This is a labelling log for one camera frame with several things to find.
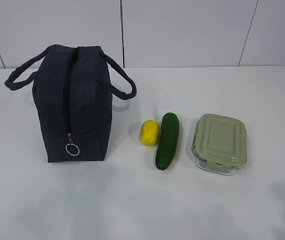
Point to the yellow lemon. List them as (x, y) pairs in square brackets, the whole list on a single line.
[(149, 133)]

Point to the green cucumber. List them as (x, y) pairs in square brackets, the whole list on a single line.
[(168, 141)]

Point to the dark navy fabric lunch bag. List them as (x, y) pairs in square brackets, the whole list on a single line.
[(73, 90)]

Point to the glass container with green lid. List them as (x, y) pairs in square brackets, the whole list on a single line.
[(220, 144)]

